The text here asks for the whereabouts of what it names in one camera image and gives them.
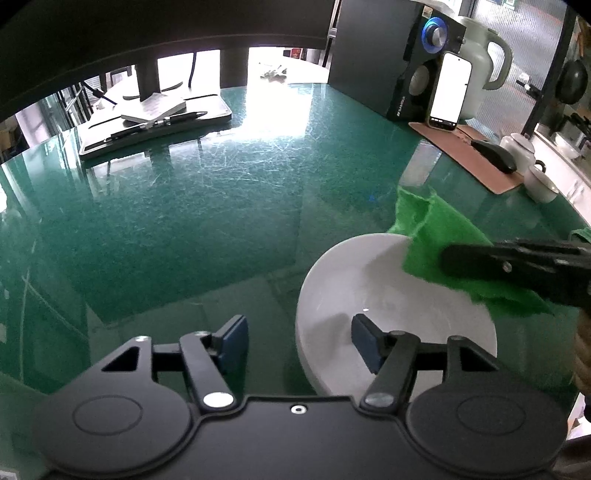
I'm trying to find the brown cork mouse pad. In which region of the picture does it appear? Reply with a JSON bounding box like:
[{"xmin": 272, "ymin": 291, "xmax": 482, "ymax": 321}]
[{"xmin": 409, "ymin": 121, "xmax": 527, "ymax": 195}]

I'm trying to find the black computer mouse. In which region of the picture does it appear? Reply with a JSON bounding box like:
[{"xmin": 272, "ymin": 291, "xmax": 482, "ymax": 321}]
[{"xmin": 470, "ymin": 138, "xmax": 517, "ymax": 175}]

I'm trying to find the black speaker with blue ring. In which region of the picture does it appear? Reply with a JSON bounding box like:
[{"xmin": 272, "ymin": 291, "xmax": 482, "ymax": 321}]
[{"xmin": 327, "ymin": 0, "xmax": 467, "ymax": 123}]

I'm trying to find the green cleaning cloth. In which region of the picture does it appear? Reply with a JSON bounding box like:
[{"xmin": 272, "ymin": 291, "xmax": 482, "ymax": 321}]
[{"xmin": 387, "ymin": 185, "xmax": 555, "ymax": 319}]

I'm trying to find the white ceramic bowl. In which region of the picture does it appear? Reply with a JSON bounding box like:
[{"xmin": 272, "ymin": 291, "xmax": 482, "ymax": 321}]
[{"xmin": 295, "ymin": 233, "xmax": 498, "ymax": 398}]

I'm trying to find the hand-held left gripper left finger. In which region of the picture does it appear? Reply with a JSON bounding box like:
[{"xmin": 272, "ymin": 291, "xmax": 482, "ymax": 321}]
[{"xmin": 102, "ymin": 315, "xmax": 249, "ymax": 413}]

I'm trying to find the pale green thermos jug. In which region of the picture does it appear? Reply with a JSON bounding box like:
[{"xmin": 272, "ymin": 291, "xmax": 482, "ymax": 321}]
[{"xmin": 455, "ymin": 16, "xmax": 514, "ymax": 121}]

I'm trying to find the black computer monitor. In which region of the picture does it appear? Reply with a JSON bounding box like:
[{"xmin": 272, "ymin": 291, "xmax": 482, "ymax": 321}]
[{"xmin": 0, "ymin": 0, "xmax": 342, "ymax": 123}]

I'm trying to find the black monitor stand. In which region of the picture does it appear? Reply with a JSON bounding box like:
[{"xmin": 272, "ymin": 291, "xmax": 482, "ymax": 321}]
[{"xmin": 122, "ymin": 62, "xmax": 185, "ymax": 102}]

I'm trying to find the black upright post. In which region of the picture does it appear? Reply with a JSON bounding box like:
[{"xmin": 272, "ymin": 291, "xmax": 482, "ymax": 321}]
[{"xmin": 219, "ymin": 46, "xmax": 250, "ymax": 89}]

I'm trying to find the open white notebook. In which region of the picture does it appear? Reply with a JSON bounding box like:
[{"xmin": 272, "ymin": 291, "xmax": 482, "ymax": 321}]
[{"xmin": 121, "ymin": 92, "xmax": 188, "ymax": 124}]

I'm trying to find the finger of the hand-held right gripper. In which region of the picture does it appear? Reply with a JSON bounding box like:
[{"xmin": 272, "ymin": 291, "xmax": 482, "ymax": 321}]
[{"xmin": 441, "ymin": 244, "xmax": 560, "ymax": 302}]

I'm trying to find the person's right hand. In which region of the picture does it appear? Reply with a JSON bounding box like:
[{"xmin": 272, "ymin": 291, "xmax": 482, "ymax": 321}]
[{"xmin": 574, "ymin": 310, "xmax": 591, "ymax": 393}]

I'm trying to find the smartphone with lit screen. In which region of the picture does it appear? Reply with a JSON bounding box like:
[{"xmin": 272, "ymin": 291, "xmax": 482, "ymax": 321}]
[{"xmin": 427, "ymin": 52, "xmax": 473, "ymax": 132}]

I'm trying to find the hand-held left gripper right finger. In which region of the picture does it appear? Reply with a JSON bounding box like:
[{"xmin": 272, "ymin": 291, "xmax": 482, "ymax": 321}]
[{"xmin": 352, "ymin": 313, "xmax": 502, "ymax": 415}]

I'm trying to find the white ceramic teapot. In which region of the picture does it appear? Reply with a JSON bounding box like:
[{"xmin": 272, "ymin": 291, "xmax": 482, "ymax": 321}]
[{"xmin": 499, "ymin": 133, "xmax": 536, "ymax": 172}]

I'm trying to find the dark round object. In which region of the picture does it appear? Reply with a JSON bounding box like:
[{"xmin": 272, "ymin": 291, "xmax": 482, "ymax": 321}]
[{"xmin": 554, "ymin": 58, "xmax": 589, "ymax": 104}]

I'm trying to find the white ceramic cup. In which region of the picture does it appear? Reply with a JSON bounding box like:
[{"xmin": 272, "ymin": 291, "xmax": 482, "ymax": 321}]
[{"xmin": 526, "ymin": 161, "xmax": 560, "ymax": 204}]

